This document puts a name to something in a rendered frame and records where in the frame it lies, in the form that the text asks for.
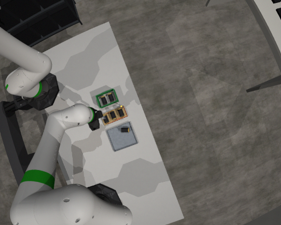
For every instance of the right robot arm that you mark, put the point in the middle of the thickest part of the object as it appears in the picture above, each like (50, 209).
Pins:
(37, 202)

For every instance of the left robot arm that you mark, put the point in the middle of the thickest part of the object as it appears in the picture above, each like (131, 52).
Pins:
(27, 80)

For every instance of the tan battery holder board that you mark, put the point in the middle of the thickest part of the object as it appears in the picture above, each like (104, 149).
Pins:
(117, 115)

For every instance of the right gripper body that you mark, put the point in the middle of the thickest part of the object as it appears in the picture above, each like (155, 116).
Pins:
(94, 124)

